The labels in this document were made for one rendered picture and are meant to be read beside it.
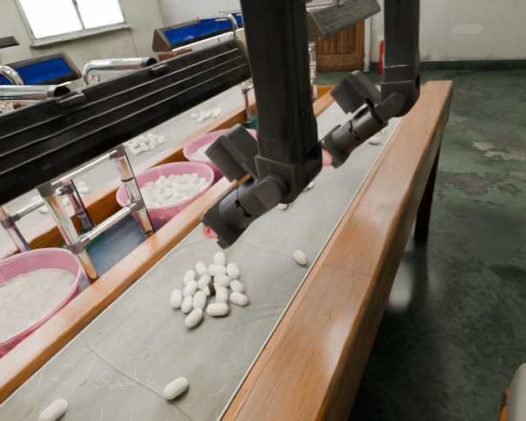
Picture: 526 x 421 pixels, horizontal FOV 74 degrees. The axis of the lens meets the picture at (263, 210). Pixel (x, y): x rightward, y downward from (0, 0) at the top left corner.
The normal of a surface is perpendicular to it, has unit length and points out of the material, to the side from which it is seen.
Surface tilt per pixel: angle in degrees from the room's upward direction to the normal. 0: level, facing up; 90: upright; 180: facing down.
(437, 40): 89
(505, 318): 0
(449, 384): 0
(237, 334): 0
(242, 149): 47
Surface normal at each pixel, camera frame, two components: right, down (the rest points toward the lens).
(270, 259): -0.13, -0.83
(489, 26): -0.54, 0.51
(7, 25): 0.84, 0.19
